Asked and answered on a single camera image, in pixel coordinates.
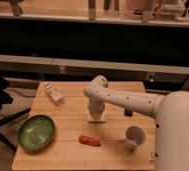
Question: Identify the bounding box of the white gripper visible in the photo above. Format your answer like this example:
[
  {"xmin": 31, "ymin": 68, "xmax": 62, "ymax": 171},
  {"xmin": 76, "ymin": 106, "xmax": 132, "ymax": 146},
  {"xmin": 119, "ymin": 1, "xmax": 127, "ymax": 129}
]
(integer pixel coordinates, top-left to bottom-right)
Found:
[{"xmin": 88, "ymin": 98, "xmax": 105, "ymax": 115}]

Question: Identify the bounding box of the white sponge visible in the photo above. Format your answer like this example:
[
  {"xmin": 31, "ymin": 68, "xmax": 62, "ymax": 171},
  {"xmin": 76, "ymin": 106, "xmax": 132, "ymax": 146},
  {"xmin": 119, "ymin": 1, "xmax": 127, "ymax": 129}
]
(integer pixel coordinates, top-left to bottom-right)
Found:
[{"xmin": 88, "ymin": 113, "xmax": 106, "ymax": 122}]

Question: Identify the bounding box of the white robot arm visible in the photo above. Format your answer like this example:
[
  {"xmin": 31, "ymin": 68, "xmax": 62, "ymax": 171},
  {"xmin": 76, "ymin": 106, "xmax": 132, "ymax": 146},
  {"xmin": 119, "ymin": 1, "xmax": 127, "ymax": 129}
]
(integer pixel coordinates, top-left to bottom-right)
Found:
[{"xmin": 83, "ymin": 76, "xmax": 189, "ymax": 171}]

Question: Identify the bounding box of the black rectangular remote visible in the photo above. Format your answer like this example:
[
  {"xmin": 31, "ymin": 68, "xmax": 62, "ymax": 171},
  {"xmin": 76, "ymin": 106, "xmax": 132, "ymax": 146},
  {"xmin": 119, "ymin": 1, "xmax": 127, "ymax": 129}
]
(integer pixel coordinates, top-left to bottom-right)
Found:
[{"xmin": 124, "ymin": 109, "xmax": 133, "ymax": 117}]

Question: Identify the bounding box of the red chili pepper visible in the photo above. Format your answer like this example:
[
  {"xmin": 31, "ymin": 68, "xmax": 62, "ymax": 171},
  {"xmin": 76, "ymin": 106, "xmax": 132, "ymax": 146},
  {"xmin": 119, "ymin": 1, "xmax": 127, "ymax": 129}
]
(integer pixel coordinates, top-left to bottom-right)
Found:
[{"xmin": 78, "ymin": 135, "xmax": 100, "ymax": 147}]

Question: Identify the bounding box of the white tube bottle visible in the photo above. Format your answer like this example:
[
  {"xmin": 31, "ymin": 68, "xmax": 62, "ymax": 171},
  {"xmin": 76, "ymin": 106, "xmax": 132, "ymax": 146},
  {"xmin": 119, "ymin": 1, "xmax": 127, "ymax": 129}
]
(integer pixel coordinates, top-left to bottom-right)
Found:
[{"xmin": 44, "ymin": 82, "xmax": 64, "ymax": 105}]

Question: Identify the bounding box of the white paper cup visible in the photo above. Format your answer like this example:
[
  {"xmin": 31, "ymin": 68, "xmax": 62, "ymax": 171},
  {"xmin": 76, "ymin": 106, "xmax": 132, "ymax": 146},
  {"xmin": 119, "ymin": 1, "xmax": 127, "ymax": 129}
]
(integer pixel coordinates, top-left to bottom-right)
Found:
[{"xmin": 125, "ymin": 126, "xmax": 146, "ymax": 150}]

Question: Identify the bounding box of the green plate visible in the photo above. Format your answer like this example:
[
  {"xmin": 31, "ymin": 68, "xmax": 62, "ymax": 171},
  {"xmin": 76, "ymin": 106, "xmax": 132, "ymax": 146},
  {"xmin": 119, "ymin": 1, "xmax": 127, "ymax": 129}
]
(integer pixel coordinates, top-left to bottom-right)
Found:
[{"xmin": 18, "ymin": 115, "xmax": 56, "ymax": 152}]

